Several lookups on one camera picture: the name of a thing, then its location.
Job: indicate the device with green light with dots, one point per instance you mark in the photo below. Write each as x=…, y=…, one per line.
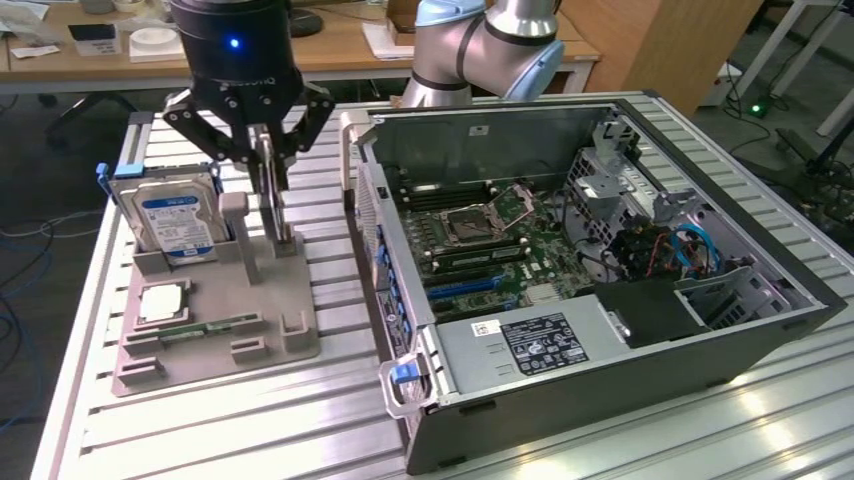
x=756, y=108

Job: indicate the grey plastic parts rack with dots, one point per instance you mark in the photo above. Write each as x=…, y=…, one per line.
x=221, y=360

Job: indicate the white box with round insert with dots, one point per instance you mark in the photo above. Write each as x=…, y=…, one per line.
x=156, y=45

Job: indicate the blue case latch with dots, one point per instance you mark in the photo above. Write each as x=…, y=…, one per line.
x=404, y=374

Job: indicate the grey power supply unit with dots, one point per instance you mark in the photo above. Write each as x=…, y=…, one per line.
x=481, y=360

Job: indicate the open black PC case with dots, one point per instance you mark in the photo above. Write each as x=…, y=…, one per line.
x=601, y=400

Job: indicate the wooden cabinet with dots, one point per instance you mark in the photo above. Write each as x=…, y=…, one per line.
x=681, y=50

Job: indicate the green RAM stick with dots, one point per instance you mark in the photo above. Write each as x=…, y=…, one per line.
x=201, y=330

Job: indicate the metal socket cover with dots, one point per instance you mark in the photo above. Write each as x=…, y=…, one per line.
x=517, y=205

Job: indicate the silver CPU chip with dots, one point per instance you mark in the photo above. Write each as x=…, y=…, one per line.
x=162, y=302

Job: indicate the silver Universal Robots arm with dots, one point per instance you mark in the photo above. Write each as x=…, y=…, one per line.
x=461, y=45

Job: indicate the white paper stack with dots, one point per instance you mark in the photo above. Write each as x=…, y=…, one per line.
x=384, y=45

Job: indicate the CPU socket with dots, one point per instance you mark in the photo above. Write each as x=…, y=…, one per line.
x=470, y=222

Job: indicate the blue expansion slot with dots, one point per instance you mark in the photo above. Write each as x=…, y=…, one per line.
x=461, y=287

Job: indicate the white box with black top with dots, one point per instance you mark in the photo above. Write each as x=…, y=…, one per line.
x=96, y=40

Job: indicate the graphics card with metal bracket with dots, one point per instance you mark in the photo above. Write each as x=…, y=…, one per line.
x=272, y=205

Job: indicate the green motherboard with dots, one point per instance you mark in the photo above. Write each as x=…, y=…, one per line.
x=535, y=260

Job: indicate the RAM stick with black chips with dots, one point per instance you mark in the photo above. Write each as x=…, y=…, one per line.
x=481, y=257

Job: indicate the wooden desk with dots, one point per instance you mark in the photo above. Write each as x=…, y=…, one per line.
x=348, y=55

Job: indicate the black intrusion switch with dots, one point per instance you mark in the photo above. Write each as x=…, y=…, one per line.
x=382, y=193

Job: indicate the grey cup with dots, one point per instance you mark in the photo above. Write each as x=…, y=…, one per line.
x=98, y=6

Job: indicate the black floor stand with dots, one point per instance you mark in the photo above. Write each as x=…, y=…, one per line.
x=801, y=150

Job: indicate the white paper slip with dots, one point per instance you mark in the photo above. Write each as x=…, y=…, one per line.
x=34, y=51

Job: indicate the metal disk bay cage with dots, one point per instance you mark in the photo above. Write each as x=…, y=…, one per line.
x=601, y=195

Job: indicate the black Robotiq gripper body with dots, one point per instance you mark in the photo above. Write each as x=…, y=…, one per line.
x=241, y=65

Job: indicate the black round lamp base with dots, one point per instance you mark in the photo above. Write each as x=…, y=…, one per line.
x=309, y=24

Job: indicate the hard disk in blue caddy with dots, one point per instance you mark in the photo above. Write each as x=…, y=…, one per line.
x=174, y=220

